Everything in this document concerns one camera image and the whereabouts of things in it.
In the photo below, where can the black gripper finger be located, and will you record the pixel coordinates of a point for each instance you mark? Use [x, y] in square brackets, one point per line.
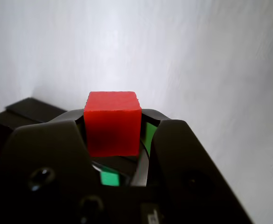
[185, 163]
[45, 151]

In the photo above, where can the red wooden cube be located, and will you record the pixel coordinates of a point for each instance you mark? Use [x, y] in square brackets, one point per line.
[113, 121]

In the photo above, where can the black cardboard box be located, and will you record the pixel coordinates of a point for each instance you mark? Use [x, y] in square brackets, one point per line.
[1, 130]

